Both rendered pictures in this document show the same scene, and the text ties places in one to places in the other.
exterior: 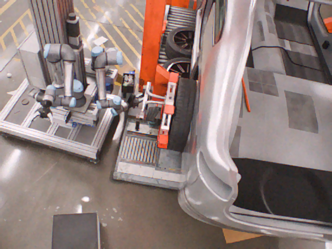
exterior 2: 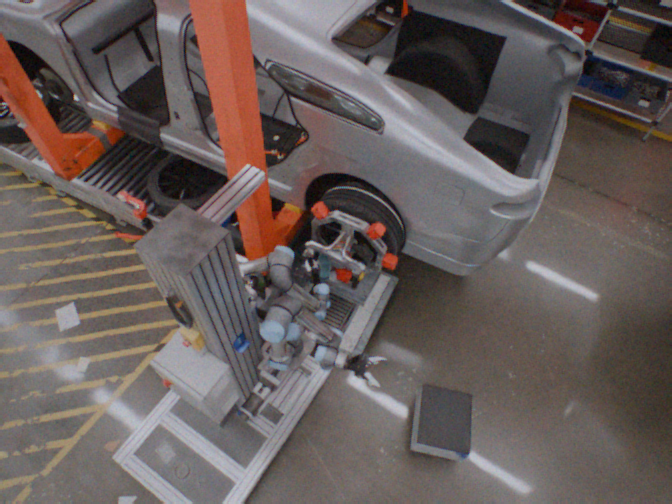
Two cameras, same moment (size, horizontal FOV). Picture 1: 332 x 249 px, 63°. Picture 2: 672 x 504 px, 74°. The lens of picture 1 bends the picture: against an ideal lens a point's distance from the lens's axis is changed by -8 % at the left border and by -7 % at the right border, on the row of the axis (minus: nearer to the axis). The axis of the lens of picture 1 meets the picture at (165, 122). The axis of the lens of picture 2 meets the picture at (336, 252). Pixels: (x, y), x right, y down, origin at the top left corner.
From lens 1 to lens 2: 1.97 m
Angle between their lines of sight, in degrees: 36
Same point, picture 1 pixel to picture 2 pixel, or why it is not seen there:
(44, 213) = (387, 471)
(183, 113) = (385, 219)
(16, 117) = (212, 490)
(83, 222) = (435, 403)
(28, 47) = (206, 379)
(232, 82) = (451, 138)
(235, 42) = (404, 108)
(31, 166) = (303, 482)
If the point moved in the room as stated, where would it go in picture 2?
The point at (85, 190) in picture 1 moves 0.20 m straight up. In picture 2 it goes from (364, 404) to (367, 396)
